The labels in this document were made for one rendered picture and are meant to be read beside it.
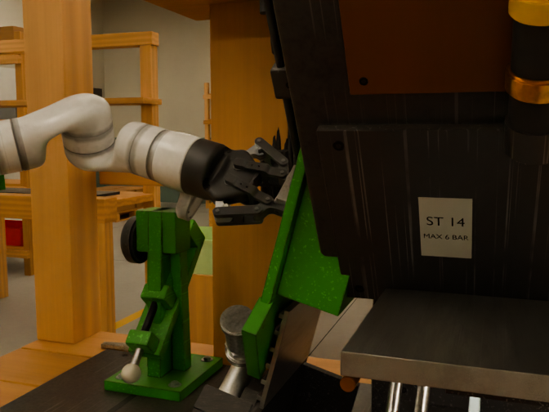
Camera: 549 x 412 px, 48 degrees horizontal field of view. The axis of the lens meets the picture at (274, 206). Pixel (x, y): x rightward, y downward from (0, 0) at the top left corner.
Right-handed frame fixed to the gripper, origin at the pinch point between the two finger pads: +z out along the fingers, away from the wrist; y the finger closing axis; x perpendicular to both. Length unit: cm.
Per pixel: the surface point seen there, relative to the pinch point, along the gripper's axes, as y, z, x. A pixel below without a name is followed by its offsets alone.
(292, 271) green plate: -12.1, 5.1, -4.9
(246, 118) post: 20.9, -18.5, 13.6
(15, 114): 210, -384, 330
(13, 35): 261, -403, 285
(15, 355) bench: -23, -49, 44
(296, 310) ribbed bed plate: -12.8, 5.5, 2.6
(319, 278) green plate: -11.9, 8.1, -5.1
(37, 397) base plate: -30.1, -29.9, 26.0
